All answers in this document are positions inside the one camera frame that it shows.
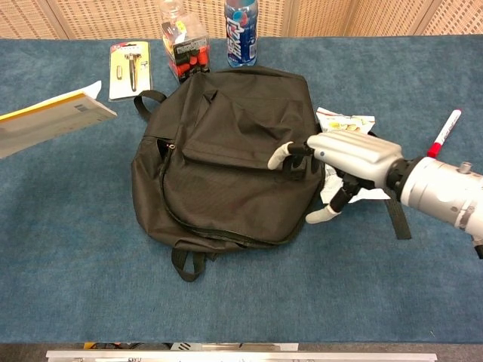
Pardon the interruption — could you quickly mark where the white nut snack bag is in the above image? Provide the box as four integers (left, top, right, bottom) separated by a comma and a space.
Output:
315, 106, 391, 204

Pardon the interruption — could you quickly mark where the blue carpet table cover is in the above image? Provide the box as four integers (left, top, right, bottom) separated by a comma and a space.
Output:
0, 34, 483, 344

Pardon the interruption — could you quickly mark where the blue drink bottle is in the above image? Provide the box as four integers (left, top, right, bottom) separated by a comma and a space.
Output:
223, 0, 258, 69

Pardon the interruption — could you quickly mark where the aluminium profile rail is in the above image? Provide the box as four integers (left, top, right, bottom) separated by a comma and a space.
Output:
45, 349, 438, 362

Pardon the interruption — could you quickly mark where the yellow and white Lexicon book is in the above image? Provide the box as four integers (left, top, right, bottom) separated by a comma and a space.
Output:
0, 80, 118, 159

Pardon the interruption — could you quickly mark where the black fabric backpack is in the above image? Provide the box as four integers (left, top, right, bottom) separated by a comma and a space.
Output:
131, 66, 412, 283

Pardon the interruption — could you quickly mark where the silver metal plate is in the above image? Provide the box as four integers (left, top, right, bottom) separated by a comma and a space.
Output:
170, 342, 300, 351

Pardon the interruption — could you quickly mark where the beige perforated folding screen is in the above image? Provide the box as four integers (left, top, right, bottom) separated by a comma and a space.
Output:
0, 0, 483, 41

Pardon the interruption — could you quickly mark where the razor in yellow blister pack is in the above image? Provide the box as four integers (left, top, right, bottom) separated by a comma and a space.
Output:
108, 40, 152, 102

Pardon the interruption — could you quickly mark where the silver white-tipped right robot hand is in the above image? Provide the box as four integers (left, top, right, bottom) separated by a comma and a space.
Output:
266, 130, 404, 225

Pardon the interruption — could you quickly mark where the clear jar with red-black items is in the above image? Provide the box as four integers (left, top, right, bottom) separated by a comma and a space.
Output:
161, 0, 211, 84

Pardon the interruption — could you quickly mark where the red whiteboard marker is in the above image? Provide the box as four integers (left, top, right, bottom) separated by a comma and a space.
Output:
426, 109, 463, 158

